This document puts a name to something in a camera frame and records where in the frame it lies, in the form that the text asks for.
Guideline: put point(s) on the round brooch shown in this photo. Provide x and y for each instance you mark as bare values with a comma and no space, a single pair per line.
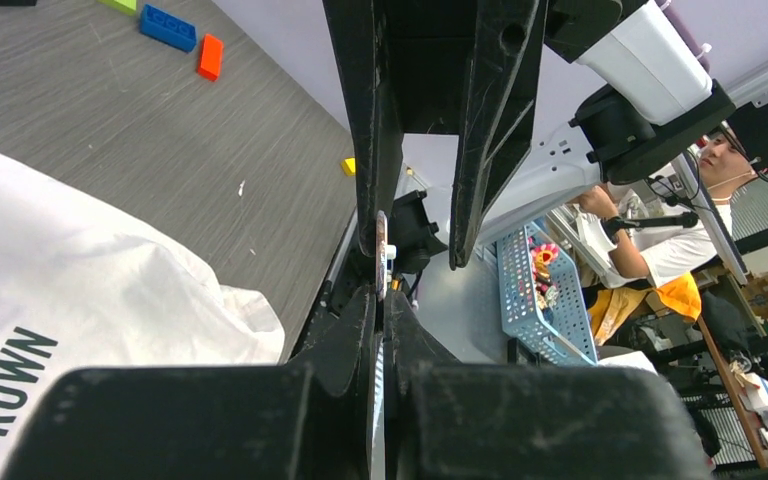
385,255

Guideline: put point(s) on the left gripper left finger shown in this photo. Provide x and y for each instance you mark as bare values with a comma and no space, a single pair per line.
306,419

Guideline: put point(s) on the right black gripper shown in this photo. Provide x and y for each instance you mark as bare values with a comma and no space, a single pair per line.
402,67

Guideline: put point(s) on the orange red brick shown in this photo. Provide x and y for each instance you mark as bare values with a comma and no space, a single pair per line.
210,62

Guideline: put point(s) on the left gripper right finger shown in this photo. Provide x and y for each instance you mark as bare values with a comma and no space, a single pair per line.
452,420

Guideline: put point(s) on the lime green brick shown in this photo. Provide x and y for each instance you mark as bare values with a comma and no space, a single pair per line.
126,7

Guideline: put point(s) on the blue plastic basket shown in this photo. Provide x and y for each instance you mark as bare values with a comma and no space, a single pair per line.
542,305

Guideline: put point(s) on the white and green t-shirt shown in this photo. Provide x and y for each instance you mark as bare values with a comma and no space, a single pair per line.
84,284

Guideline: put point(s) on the blue brick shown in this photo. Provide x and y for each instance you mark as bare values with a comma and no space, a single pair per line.
168,29

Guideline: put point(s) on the yellow brick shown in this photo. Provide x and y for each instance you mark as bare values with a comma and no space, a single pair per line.
348,166

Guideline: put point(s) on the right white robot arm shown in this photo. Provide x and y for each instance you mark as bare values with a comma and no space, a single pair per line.
657,99

